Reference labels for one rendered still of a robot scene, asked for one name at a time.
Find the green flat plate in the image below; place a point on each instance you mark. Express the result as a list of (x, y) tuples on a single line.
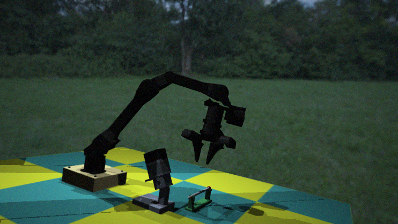
[(193, 206)]

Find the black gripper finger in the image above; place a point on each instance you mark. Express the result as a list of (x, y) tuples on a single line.
[(213, 149), (197, 148)]

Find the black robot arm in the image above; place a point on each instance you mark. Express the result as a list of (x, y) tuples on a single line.
[(147, 90)]

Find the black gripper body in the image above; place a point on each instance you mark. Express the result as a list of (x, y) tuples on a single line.
[(209, 133)]

